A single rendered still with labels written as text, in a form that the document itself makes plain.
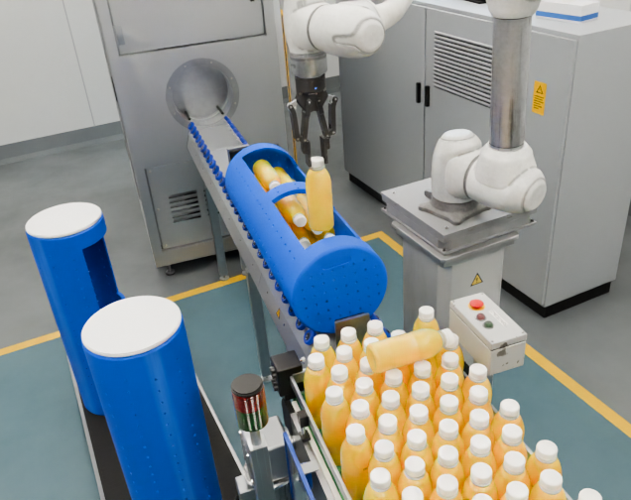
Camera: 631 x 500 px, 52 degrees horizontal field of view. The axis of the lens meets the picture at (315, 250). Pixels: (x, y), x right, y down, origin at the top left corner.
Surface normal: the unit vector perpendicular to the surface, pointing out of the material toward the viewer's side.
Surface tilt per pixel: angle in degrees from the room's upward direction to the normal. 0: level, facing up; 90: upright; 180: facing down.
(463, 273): 90
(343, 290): 90
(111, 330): 0
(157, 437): 90
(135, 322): 0
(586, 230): 90
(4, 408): 0
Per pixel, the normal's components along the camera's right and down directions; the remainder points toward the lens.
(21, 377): -0.07, -0.86
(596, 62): 0.43, 0.43
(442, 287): -0.33, 0.50
